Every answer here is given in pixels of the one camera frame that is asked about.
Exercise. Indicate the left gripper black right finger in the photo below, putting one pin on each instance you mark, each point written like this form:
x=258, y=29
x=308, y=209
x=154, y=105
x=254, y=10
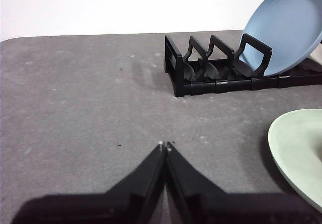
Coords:
x=213, y=206

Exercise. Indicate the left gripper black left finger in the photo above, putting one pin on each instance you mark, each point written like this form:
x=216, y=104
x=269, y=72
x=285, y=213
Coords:
x=120, y=206

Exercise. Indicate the pale green round plate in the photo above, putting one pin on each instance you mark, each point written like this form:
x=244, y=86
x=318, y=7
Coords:
x=294, y=146

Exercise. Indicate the black plastic plate rack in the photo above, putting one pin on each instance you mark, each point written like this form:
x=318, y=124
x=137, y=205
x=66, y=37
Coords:
x=196, y=85

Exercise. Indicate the light blue round plate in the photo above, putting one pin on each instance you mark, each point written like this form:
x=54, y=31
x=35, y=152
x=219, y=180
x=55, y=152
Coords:
x=284, y=25

